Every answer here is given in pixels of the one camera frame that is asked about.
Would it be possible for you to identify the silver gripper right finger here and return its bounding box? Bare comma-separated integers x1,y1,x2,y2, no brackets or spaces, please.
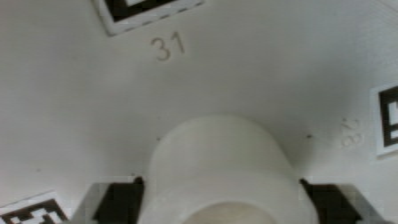
301,179,380,224

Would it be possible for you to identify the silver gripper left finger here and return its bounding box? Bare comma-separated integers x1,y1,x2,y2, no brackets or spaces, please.
70,177,146,224

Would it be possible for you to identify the white cylindrical table leg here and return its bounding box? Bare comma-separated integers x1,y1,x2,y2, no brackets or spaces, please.
139,115,318,224

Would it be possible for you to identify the white round table top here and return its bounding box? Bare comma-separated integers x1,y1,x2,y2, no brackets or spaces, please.
0,0,398,224

